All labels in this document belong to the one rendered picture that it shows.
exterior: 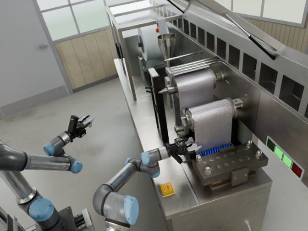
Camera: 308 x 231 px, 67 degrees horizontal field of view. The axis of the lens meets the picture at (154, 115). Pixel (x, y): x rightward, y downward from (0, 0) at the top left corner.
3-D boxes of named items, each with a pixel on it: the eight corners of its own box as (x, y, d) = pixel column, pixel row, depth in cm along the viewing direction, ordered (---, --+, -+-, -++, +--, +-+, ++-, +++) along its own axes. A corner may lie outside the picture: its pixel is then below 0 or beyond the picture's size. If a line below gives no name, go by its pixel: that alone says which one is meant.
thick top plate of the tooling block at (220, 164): (193, 166, 146) (192, 159, 142) (251, 147, 151) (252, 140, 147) (203, 185, 133) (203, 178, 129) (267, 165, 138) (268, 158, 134)
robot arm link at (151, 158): (141, 160, 143) (139, 150, 138) (158, 155, 144) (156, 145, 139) (144, 169, 136) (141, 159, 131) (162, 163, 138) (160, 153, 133)
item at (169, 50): (164, 102, 222) (156, 43, 190) (178, 98, 224) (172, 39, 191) (168, 109, 211) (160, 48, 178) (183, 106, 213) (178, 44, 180)
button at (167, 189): (160, 187, 145) (159, 184, 143) (170, 184, 146) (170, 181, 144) (163, 196, 139) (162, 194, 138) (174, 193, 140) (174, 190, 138)
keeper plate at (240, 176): (230, 184, 138) (231, 171, 132) (245, 178, 139) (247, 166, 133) (232, 187, 136) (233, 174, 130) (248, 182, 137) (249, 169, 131)
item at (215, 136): (195, 154, 147) (194, 131, 136) (230, 143, 150) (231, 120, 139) (195, 154, 146) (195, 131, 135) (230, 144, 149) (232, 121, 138)
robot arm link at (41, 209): (45, 233, 129) (35, 220, 121) (32, 221, 136) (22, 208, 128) (63, 216, 136) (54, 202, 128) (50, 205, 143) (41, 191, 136)
